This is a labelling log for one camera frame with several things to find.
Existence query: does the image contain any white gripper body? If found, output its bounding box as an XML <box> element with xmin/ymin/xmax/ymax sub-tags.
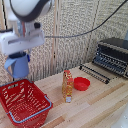
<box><xmin>0</xmin><ymin>28</ymin><xmax>46</xmax><ymax>57</ymax></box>

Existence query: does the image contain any blue plastic cup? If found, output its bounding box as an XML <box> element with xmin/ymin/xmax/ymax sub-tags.
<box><xmin>3</xmin><ymin>53</ymin><xmax>31</xmax><ymax>80</ymax></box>

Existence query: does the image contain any red shopping basket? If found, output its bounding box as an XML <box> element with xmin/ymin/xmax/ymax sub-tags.
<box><xmin>0</xmin><ymin>78</ymin><xmax>54</xmax><ymax>128</ymax></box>

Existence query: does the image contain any red plastic bowl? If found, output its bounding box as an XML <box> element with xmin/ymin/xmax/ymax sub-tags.
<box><xmin>73</xmin><ymin>76</ymin><xmax>92</xmax><ymax>92</ymax></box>

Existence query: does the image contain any black toaster oven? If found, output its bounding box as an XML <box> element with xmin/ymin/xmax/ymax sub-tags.
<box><xmin>92</xmin><ymin>37</ymin><xmax>128</xmax><ymax>80</ymax></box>

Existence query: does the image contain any black cable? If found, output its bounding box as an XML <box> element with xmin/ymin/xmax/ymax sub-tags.
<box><xmin>44</xmin><ymin>0</ymin><xmax>128</xmax><ymax>39</ymax></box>

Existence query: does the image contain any black wire rack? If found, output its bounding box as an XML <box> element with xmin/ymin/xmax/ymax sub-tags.
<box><xmin>78</xmin><ymin>63</ymin><xmax>111</xmax><ymax>85</ymax></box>

